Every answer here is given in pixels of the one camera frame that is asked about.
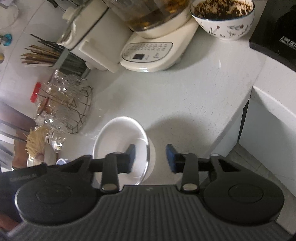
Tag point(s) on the brown cutting board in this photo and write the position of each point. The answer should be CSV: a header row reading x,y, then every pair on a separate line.
x,y
16,126

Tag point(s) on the person's left hand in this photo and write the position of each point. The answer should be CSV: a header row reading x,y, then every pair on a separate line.
x,y
6,223

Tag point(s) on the wire rack with glass cups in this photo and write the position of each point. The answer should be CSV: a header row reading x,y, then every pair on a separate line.
x,y
65,108

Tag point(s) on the red-lid jar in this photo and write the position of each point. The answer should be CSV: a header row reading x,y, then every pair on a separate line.
x,y
39,91

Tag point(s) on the white plastic bowl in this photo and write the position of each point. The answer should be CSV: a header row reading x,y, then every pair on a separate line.
x,y
116,136

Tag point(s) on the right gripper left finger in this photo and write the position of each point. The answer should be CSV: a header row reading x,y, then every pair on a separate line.
x,y
112,165

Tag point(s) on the chopstick holder with chopsticks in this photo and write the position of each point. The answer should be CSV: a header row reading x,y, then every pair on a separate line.
x,y
50,54

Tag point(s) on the glass kettle on white base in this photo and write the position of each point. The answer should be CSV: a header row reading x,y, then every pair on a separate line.
x,y
162,30

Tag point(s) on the bowl of enoki and onion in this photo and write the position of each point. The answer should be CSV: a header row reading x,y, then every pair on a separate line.
x,y
38,147

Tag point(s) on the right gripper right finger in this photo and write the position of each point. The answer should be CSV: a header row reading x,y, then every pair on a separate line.
x,y
189,165

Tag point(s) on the blue plastic bowl front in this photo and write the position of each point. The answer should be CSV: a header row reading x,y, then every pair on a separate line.
x,y
62,161

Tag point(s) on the floral bowl with dried tea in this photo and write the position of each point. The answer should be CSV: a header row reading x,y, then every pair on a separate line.
x,y
225,20

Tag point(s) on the white electric cooker pot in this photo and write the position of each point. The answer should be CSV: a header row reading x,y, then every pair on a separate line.
x,y
95,34

